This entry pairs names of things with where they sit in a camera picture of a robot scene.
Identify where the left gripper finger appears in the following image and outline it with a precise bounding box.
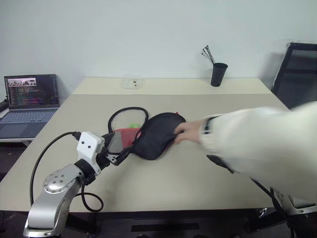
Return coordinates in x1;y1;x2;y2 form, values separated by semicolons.
107;148;132;167
102;132;117;149

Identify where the black plastic cup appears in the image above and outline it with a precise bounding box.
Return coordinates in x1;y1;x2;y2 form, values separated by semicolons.
210;62;228;88

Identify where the clear plastic container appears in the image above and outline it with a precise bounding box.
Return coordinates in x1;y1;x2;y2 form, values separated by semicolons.
120;77;146;90

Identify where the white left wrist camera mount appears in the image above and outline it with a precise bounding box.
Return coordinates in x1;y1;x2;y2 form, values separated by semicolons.
76;131;106;174

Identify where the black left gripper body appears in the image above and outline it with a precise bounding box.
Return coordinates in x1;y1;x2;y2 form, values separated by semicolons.
96;133;118;172

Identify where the black fabric bag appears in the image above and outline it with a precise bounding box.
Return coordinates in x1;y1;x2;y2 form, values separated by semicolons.
108;106;187;161

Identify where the person's bare hand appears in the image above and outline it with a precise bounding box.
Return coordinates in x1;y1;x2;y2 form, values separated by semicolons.
174;119;203;146

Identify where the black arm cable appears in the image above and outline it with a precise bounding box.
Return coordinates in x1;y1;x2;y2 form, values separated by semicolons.
249;177;299;238
29;131;104;213

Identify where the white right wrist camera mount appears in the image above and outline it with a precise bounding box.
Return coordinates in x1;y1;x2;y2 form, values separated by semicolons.
271;188;299;209

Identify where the black office chair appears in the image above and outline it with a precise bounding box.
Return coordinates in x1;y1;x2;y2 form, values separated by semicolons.
271;42;317;110

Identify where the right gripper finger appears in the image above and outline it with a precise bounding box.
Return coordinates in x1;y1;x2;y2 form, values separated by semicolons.
206;154;235;175

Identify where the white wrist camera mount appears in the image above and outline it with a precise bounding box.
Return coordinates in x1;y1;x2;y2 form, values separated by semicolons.
76;131;106;174
271;188;299;209

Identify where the red object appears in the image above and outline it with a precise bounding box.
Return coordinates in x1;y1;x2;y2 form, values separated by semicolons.
108;127;143;153

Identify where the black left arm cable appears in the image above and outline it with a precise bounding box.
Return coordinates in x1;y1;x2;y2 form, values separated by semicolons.
29;131;104;213

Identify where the open grey laptop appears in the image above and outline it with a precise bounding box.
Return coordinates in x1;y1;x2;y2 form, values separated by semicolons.
0;73;61;139

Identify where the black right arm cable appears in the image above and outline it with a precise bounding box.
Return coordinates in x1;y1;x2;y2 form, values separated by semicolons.
249;177;299;238

